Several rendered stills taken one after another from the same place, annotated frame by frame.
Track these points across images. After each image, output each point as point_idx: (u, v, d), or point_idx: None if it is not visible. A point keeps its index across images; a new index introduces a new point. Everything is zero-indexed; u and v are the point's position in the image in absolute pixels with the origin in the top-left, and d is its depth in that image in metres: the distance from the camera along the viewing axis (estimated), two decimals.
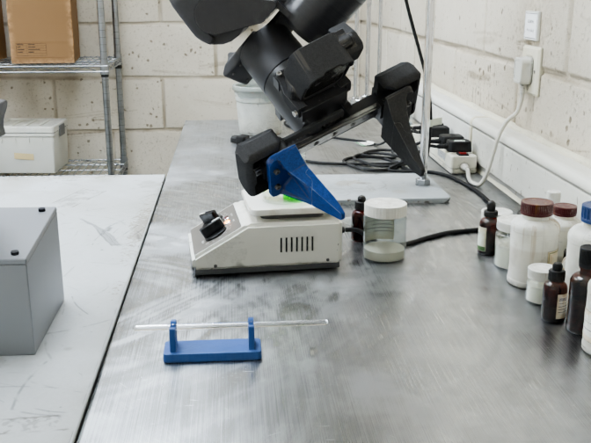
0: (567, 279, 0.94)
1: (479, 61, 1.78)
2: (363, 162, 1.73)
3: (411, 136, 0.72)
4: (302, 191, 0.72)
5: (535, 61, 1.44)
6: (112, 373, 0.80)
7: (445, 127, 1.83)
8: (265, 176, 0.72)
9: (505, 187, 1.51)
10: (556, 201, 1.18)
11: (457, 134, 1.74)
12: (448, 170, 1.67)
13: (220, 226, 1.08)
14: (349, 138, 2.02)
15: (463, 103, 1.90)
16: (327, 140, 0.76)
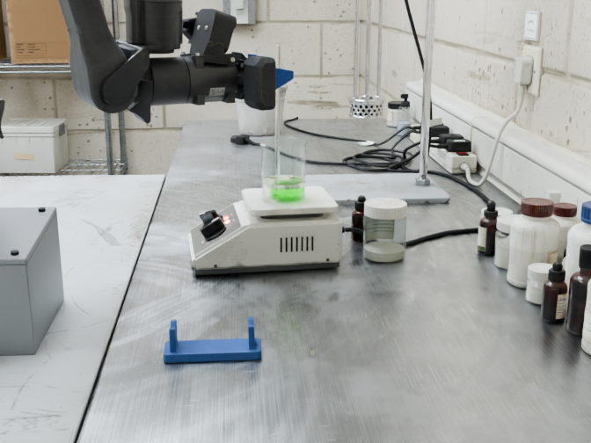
0: (567, 279, 0.94)
1: (479, 61, 1.78)
2: (363, 162, 1.73)
3: None
4: None
5: (535, 61, 1.44)
6: (112, 373, 0.80)
7: (445, 127, 1.83)
8: None
9: (505, 187, 1.51)
10: (556, 201, 1.18)
11: (457, 134, 1.74)
12: (448, 170, 1.67)
13: (220, 226, 1.08)
14: (349, 138, 2.02)
15: (463, 103, 1.90)
16: None
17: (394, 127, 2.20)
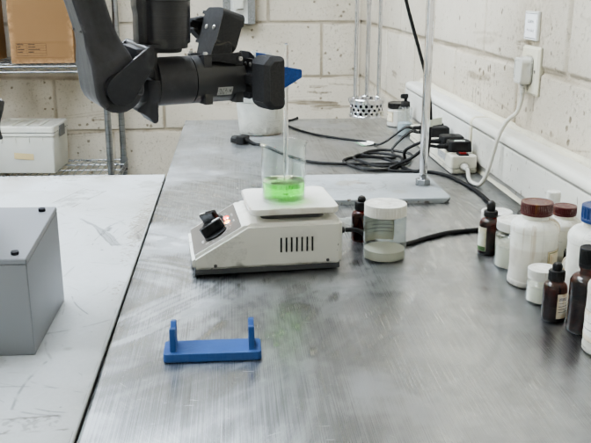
0: (567, 279, 0.94)
1: (479, 61, 1.78)
2: (363, 162, 1.73)
3: None
4: None
5: (535, 61, 1.44)
6: (112, 373, 0.80)
7: (445, 127, 1.83)
8: None
9: (505, 187, 1.51)
10: (556, 201, 1.18)
11: (457, 134, 1.74)
12: (448, 170, 1.67)
13: (220, 226, 1.08)
14: (349, 138, 2.02)
15: (463, 103, 1.90)
16: None
17: (394, 127, 2.20)
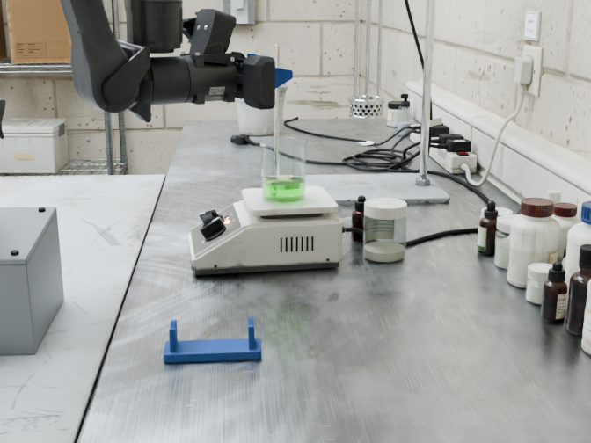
0: (567, 279, 0.94)
1: (479, 61, 1.78)
2: (363, 162, 1.73)
3: None
4: None
5: (535, 61, 1.44)
6: (112, 373, 0.80)
7: (445, 127, 1.83)
8: None
9: (505, 187, 1.51)
10: (556, 201, 1.18)
11: (457, 134, 1.74)
12: (448, 170, 1.67)
13: (220, 226, 1.08)
14: (349, 138, 2.02)
15: (463, 103, 1.90)
16: None
17: (394, 127, 2.20)
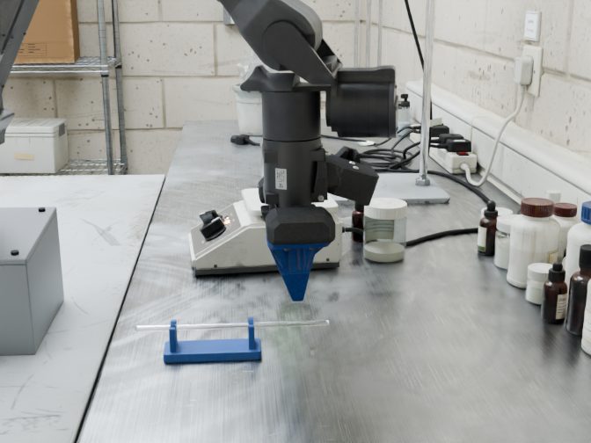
0: (567, 279, 0.94)
1: (479, 61, 1.78)
2: (363, 162, 1.73)
3: None
4: (288, 260, 0.77)
5: (535, 61, 1.44)
6: (112, 373, 0.80)
7: (445, 127, 1.83)
8: None
9: (505, 187, 1.51)
10: (556, 201, 1.18)
11: (457, 134, 1.74)
12: (448, 170, 1.67)
13: (220, 226, 1.08)
14: (349, 138, 2.02)
15: (463, 103, 1.90)
16: None
17: None
